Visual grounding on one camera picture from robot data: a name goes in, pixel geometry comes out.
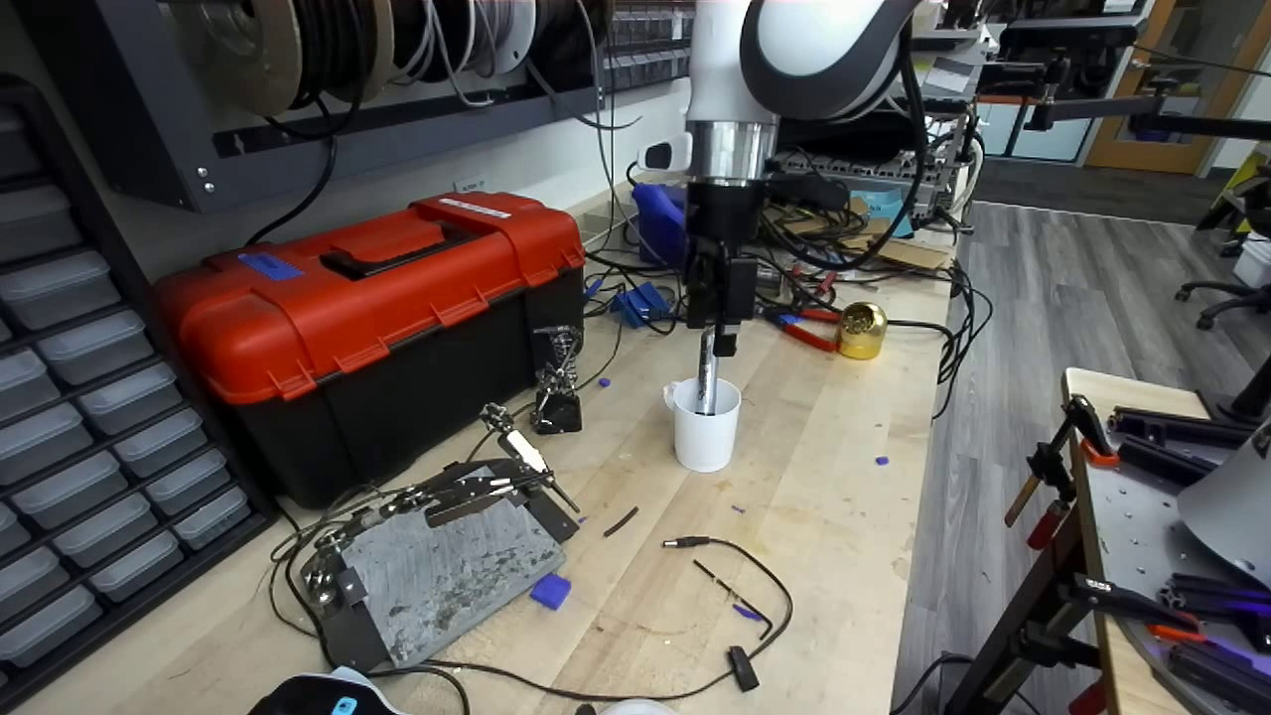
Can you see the short black stick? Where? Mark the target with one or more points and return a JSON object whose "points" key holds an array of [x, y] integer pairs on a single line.
{"points": [[622, 522]]}

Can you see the teal small box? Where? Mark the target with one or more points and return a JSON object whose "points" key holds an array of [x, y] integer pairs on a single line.
{"points": [[883, 217]]}

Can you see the tiny purple chip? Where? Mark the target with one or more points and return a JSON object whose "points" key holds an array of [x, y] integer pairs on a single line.
{"points": [[602, 387], [883, 462]]}

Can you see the thin black purple probe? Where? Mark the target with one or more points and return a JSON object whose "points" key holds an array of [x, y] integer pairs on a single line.
{"points": [[729, 593]]}

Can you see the brown cardboard piece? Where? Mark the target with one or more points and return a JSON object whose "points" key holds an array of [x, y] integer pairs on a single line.
{"points": [[913, 256]]}

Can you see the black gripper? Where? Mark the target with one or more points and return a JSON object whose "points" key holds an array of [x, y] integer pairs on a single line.
{"points": [[721, 240]]}

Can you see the black orange bar clamp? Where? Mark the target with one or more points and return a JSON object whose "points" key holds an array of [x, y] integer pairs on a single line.
{"points": [[1056, 462]]}

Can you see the white rounded object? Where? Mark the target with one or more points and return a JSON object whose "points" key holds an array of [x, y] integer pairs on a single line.
{"points": [[638, 708]]}

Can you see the red and black toolbox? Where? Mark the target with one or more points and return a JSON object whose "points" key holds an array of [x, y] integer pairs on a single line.
{"points": [[369, 332]]}

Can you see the silver grey marker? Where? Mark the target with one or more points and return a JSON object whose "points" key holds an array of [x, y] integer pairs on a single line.
{"points": [[707, 381]]}

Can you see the white mug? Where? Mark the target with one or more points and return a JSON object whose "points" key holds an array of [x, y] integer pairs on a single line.
{"points": [[701, 441]]}

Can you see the purple black clamp tool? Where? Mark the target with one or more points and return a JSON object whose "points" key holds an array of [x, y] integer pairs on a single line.
{"points": [[1211, 659], [1215, 593]]}

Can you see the dark metal wall rack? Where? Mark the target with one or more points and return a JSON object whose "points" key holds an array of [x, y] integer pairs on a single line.
{"points": [[133, 132]]}

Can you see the silver screwdriver tool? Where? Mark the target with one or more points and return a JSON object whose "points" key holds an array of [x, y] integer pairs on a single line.
{"points": [[519, 445]]}

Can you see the grey metal plate device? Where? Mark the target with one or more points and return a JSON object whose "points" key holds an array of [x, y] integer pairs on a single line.
{"points": [[436, 571]]}

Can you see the small parts drawer cabinet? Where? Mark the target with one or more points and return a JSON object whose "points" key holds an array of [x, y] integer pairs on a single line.
{"points": [[650, 40]]}

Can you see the wooden door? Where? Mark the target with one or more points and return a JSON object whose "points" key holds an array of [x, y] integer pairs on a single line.
{"points": [[1178, 79]]}

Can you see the grey drawer cabinet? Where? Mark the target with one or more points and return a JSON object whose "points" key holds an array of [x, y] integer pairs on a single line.
{"points": [[92, 437]]}

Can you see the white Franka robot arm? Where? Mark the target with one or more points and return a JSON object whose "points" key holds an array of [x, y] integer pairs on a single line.
{"points": [[808, 52]]}

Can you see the blue plastic connector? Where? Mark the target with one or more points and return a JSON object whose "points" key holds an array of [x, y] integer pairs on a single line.
{"points": [[643, 305]]}

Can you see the black device cyan light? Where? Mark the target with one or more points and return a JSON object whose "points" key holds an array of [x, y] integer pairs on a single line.
{"points": [[321, 695]]}

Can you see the small black clamp stand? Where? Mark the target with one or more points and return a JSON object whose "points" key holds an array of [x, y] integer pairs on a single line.
{"points": [[558, 403]]}

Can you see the grey metal plate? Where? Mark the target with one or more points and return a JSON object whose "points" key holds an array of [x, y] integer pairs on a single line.
{"points": [[1235, 510]]}

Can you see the blue hot air gun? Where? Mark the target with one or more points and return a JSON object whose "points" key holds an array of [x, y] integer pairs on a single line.
{"points": [[660, 224]]}

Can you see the side table with wood board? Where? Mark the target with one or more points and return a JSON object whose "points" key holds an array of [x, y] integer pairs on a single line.
{"points": [[1125, 540]]}

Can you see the black office chair base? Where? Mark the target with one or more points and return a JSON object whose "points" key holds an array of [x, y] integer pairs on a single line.
{"points": [[1219, 298]]}

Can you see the small blue block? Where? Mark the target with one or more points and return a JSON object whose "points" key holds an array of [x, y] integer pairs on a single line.
{"points": [[549, 593]]}

